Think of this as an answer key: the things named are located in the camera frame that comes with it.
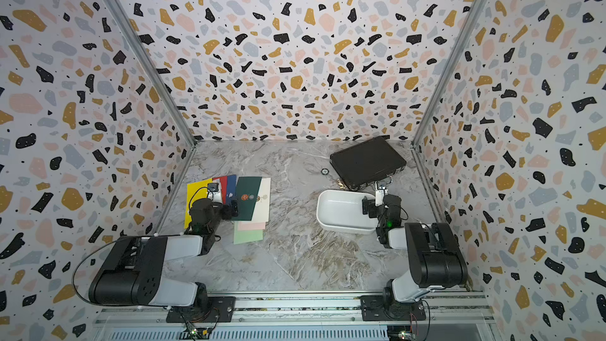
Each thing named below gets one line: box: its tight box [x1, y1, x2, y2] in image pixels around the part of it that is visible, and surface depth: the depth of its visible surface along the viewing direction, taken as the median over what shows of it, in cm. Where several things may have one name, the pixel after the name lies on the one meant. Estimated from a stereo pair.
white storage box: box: [316, 189, 379, 235], surface depth 96 cm
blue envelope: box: [226, 174, 237, 206], surface depth 105 cm
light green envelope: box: [233, 221, 264, 245], surface depth 92 cm
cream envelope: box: [250, 176, 271, 223], surface depth 101 cm
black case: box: [329, 134, 407, 191], surface depth 112 cm
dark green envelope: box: [231, 176, 262, 222], surface depth 103 cm
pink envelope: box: [238, 221, 266, 231], surface depth 94 cm
